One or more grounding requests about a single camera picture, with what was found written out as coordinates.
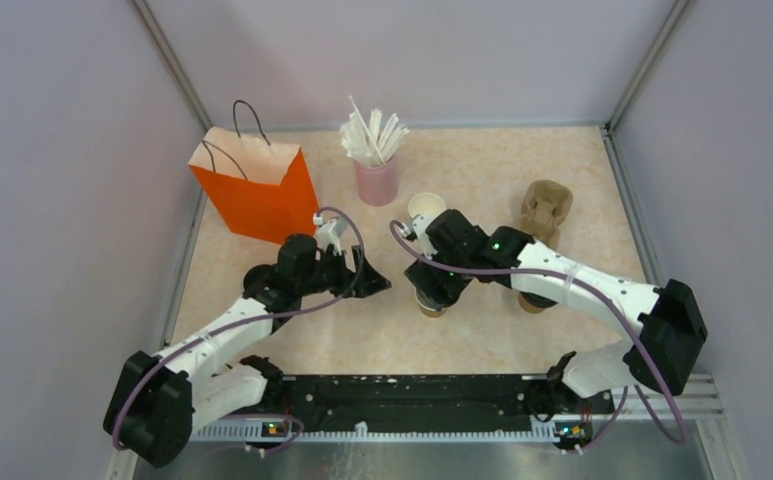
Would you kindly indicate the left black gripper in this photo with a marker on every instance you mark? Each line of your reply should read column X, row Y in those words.
column 347, row 276

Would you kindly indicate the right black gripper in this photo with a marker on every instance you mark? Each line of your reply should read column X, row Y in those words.
column 424, row 271

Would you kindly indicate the brown paper coffee cup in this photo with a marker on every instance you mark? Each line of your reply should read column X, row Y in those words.
column 529, row 307

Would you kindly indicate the orange paper bag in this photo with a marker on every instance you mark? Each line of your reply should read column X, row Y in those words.
column 261, row 188

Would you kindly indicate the black plastic cup lid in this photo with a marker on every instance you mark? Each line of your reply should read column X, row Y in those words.
column 537, row 299

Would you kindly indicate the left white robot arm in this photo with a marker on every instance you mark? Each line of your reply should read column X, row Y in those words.
column 161, row 398

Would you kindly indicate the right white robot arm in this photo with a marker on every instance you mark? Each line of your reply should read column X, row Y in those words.
column 661, row 327

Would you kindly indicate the stack of brown paper cups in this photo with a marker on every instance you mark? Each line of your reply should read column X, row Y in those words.
column 425, row 207

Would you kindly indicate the pink cylindrical straw holder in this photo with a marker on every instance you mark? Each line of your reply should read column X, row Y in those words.
column 377, row 186

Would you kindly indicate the bundle of white wrapped straws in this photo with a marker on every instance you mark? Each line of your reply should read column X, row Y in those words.
column 371, row 141

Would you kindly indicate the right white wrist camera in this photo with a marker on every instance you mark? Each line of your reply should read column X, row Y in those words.
column 415, row 231

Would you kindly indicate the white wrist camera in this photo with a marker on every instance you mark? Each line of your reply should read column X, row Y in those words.
column 328, row 233
column 415, row 231

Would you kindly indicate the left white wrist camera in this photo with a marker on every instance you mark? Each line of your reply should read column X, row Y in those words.
column 328, row 233

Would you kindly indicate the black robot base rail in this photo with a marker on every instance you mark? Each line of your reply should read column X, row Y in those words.
column 480, row 403

